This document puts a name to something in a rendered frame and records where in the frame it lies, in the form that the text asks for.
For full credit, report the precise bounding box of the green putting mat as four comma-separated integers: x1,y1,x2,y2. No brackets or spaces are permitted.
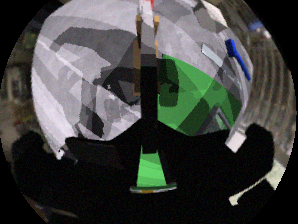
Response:
136,55,241,188

